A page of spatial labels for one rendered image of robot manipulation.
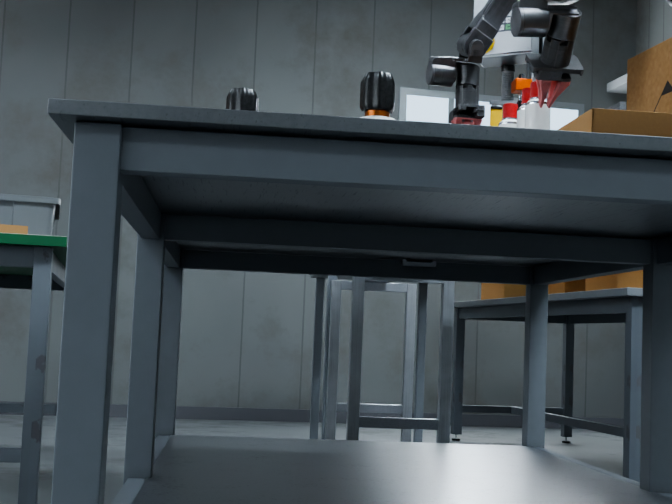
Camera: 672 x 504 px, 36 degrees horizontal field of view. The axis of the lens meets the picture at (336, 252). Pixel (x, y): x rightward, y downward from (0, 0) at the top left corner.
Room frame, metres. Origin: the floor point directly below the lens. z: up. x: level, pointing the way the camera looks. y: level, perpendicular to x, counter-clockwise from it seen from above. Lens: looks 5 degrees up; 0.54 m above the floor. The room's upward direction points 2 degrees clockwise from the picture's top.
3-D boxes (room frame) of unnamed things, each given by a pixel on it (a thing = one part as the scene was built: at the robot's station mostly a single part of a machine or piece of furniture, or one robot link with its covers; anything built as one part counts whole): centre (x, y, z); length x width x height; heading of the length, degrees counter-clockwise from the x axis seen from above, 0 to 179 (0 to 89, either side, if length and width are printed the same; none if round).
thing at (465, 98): (2.48, -0.30, 1.13); 0.10 x 0.07 x 0.07; 7
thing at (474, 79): (2.48, -0.30, 1.19); 0.07 x 0.06 x 0.07; 102
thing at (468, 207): (2.41, -0.18, 0.82); 2.10 x 1.31 x 0.02; 6
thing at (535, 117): (2.11, -0.40, 0.98); 0.05 x 0.05 x 0.20
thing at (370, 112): (2.45, -0.08, 1.03); 0.09 x 0.09 x 0.30
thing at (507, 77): (2.73, -0.44, 1.18); 0.04 x 0.04 x 0.21
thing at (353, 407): (3.96, -0.21, 0.47); 1.17 x 0.36 x 0.95; 6
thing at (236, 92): (2.67, 0.26, 1.04); 0.09 x 0.09 x 0.29
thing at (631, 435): (5.04, -1.26, 0.39); 2.20 x 0.80 x 0.78; 12
